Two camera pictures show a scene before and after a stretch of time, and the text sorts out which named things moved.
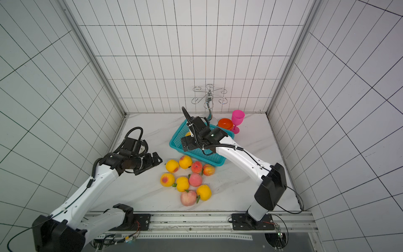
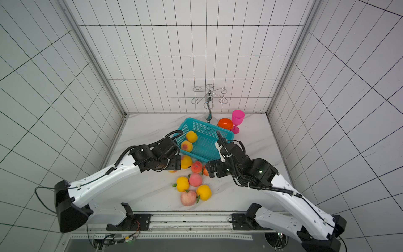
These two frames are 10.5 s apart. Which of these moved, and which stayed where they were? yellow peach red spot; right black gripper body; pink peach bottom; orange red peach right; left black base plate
Moved: yellow peach red spot; right black gripper body
Stayed: orange red peach right; pink peach bottom; left black base plate
